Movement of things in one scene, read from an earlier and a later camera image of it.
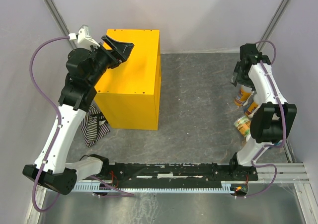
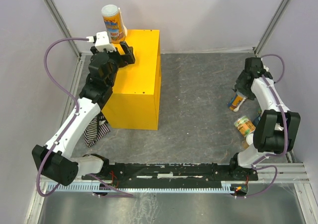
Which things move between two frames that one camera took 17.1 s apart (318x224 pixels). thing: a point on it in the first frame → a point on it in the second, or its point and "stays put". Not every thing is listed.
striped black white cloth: (94, 126) stays put
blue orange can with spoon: (250, 106) → (237, 100)
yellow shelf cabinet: (128, 95) stays put
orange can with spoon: (243, 95) → (114, 23)
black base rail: (173, 175) stays put
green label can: (243, 123) stays put
